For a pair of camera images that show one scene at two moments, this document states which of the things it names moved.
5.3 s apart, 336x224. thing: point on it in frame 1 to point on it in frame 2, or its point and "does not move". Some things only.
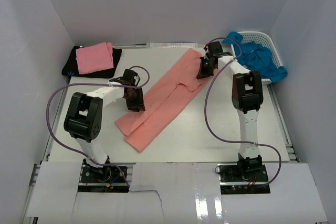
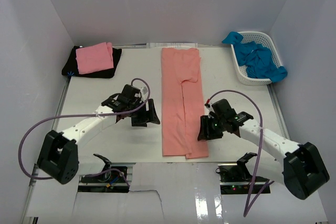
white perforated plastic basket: (267, 41) does not move
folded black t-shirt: (70, 68) does not move
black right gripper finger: (205, 70) to (207, 128)
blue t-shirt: (255, 57) does not move
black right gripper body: (209, 61) to (220, 127)
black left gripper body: (136, 99) to (136, 116)
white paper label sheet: (171, 45) does not move
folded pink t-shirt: (94, 58) does not move
